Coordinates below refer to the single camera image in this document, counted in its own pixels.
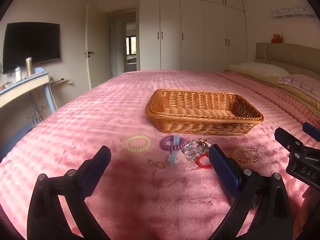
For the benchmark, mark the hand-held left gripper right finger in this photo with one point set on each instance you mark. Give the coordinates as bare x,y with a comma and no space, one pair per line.
223,165

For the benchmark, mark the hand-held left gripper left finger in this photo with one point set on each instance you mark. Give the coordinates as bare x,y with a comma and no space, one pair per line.
97,170

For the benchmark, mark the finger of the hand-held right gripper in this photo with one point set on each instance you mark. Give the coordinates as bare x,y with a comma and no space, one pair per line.
287,138
311,130

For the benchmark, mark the crystal jewelry pile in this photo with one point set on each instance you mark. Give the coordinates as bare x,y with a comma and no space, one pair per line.
195,151

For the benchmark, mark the light blue hair clip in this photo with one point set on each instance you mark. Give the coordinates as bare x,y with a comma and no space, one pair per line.
175,150

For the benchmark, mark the brown wicker basket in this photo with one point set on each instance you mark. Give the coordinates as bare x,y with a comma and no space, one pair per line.
205,112

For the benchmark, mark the person's right hand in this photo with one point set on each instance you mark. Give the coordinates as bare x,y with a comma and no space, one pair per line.
308,210

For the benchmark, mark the pink checkered pillow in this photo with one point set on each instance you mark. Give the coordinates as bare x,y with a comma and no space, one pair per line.
302,83

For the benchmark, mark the beige duvet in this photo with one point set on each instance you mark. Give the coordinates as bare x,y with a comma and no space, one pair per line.
282,87

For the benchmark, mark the pink quilted blanket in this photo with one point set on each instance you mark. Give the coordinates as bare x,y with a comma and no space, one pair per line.
100,110

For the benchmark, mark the gold earrings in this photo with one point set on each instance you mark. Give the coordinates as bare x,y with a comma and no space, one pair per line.
158,165

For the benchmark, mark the white dotted pillow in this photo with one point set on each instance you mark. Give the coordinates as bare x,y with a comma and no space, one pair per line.
262,69

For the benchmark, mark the beige bed headboard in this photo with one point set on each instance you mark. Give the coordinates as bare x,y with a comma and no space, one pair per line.
290,55

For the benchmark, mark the light blue chair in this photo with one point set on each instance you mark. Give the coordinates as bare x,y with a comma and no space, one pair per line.
48,97

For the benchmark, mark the orange plush toy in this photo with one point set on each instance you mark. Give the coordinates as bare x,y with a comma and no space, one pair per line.
277,38

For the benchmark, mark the cream desk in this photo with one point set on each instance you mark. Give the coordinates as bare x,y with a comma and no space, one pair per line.
22,86

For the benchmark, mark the white door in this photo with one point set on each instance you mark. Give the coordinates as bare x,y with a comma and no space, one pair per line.
89,50

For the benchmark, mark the gold thermos bottle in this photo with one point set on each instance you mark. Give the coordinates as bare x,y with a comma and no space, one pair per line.
29,67

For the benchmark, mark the small white bottle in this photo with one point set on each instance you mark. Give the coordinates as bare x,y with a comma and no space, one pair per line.
18,75

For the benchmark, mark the white wardrobe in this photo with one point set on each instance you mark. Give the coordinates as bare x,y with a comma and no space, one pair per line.
192,30

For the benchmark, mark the black television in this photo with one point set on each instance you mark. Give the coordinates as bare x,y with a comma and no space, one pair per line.
31,43

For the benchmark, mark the white decorated wall shelf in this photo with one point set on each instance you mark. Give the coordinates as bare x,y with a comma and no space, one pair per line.
292,12

